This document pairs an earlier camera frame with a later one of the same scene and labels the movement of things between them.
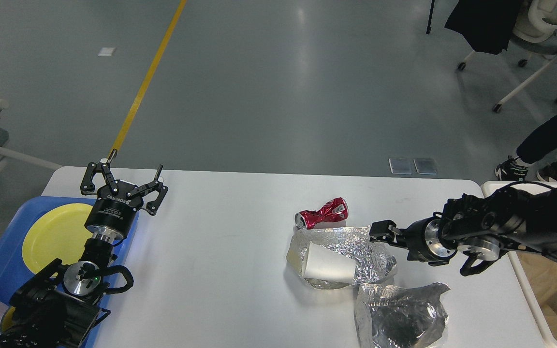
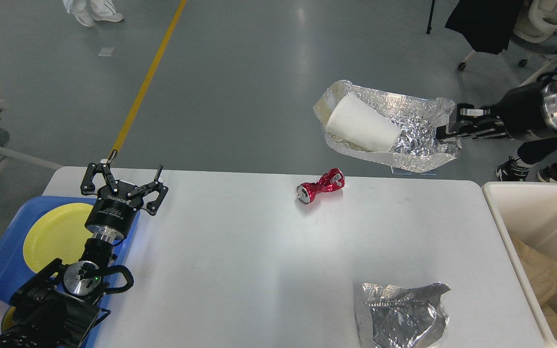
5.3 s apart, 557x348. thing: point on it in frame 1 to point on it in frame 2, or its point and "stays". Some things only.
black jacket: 487,24 stays
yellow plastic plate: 58,233 stays
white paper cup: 320,264 to 354,119
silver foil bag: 373,264 to 417,149
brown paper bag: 544,275 stays
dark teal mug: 7,320 stays
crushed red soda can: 336,210 to 332,180
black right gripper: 423,239 to 523,111
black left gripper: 114,212 stays
